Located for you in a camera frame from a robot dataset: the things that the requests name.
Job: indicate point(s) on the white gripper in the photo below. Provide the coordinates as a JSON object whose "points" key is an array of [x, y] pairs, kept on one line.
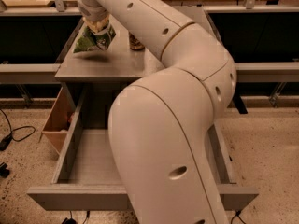
{"points": [[92, 11]]}

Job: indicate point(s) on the green jalapeno chip bag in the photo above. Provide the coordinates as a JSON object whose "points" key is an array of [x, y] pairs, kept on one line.
{"points": [[89, 40]]}

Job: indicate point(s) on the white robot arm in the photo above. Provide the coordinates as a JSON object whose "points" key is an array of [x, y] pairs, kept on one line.
{"points": [[158, 125]]}

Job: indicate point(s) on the grey cabinet counter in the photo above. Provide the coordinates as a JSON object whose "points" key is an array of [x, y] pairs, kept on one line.
{"points": [[109, 62]]}

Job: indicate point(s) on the open grey top drawer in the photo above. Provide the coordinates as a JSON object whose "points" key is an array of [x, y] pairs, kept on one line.
{"points": [[86, 177]]}

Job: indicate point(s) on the gold soda can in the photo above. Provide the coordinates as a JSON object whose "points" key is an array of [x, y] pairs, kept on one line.
{"points": [[135, 44]]}

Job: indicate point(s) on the cardboard box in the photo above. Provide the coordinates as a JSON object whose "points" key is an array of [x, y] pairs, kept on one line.
{"points": [[58, 122]]}

